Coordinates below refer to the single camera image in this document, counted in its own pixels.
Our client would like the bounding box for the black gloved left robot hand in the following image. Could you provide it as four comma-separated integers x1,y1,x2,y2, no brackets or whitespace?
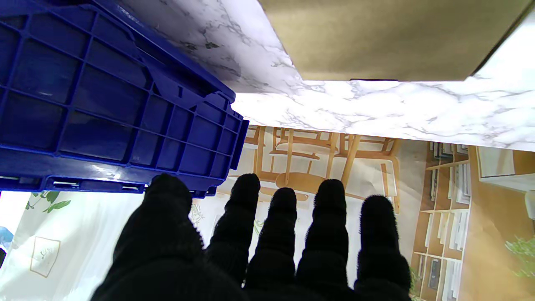
90,173,412,301

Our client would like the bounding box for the small labelled cardboard package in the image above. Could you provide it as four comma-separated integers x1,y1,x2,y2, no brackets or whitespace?
258,0,533,82

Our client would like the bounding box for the blue plastic turnover box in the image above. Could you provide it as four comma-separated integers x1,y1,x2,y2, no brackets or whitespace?
0,0,250,199

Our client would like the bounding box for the printed room scene backdrop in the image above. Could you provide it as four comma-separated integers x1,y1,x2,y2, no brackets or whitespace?
0,125,535,301

